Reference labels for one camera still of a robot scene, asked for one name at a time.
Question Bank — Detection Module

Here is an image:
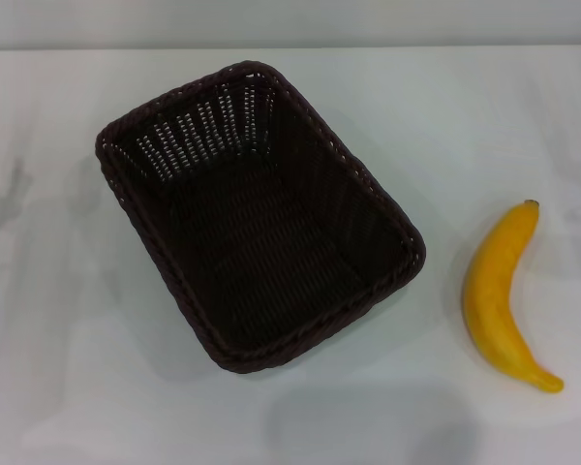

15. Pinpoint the black woven plastic basket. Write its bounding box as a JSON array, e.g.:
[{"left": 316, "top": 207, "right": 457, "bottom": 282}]
[{"left": 94, "top": 60, "right": 427, "bottom": 375}]

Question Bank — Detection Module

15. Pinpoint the yellow banana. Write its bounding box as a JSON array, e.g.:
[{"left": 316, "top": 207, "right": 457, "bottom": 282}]
[{"left": 461, "top": 199, "right": 566, "bottom": 394}]

